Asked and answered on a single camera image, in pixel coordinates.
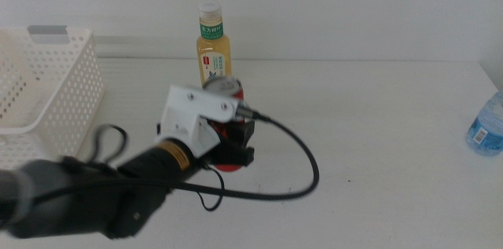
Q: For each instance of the white perforated plastic basket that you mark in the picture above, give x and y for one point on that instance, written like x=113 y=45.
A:
x=70 y=96

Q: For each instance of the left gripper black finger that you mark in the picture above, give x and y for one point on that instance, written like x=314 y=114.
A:
x=245 y=133
x=236 y=156

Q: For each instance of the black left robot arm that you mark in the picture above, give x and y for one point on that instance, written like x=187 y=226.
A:
x=78 y=202

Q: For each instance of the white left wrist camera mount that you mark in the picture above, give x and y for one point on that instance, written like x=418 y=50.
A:
x=184 y=115

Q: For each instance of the clear water bottle blue label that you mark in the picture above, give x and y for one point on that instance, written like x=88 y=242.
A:
x=487 y=127

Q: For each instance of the yellow tea bottle green label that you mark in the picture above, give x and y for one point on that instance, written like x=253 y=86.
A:
x=212 y=52

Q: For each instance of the red cola can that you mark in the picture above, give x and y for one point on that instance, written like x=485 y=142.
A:
x=224 y=84

